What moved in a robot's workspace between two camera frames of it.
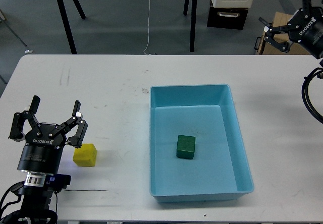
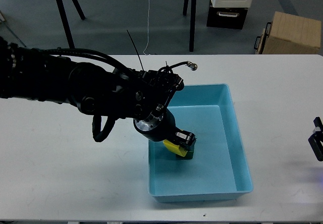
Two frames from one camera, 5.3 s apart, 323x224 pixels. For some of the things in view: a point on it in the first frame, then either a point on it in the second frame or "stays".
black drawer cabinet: [227, 17] stays
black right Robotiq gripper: [306, 26] -> [316, 139]
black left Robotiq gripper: [41, 152] -> [160, 125]
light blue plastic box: [220, 170] stays
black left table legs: [63, 12] stays
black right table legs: [194, 12] stays
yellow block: [86, 156] -> [174, 148]
